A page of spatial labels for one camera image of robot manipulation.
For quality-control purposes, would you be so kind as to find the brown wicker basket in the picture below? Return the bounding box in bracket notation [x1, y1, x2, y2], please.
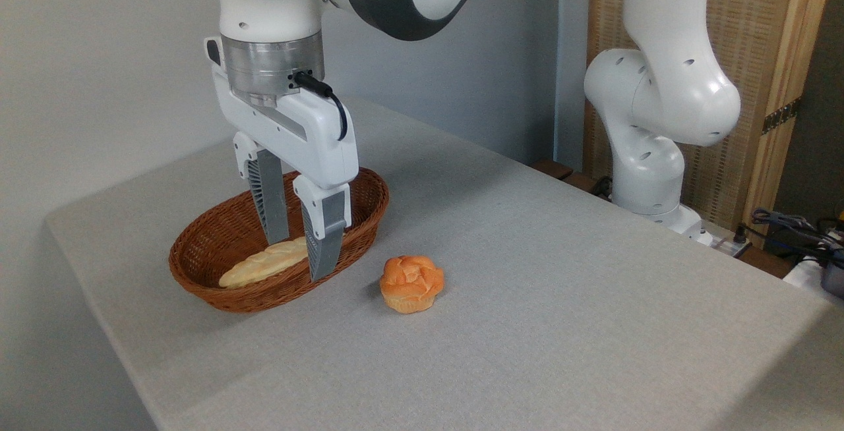
[168, 167, 390, 314]

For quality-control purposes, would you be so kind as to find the round orange bread bun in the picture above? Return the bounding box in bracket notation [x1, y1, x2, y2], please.
[379, 256, 446, 315]

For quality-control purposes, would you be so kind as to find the grey tablecloth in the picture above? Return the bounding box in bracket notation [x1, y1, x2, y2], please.
[45, 94, 844, 431]

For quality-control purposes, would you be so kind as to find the wooden woven screen panel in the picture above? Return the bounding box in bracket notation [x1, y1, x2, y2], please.
[584, 0, 837, 247]

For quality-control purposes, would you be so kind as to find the bundle of dark cables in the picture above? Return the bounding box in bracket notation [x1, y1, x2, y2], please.
[750, 207, 844, 257]

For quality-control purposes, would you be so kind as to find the grey round container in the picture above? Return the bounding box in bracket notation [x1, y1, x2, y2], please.
[820, 261, 844, 299]

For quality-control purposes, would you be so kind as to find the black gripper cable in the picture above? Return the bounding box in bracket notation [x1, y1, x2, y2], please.
[291, 71, 349, 142]

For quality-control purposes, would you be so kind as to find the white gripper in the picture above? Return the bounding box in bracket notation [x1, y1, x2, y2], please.
[204, 36, 361, 283]

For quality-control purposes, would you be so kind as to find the long pale bread loaf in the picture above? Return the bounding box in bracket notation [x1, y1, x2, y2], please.
[218, 232, 346, 289]

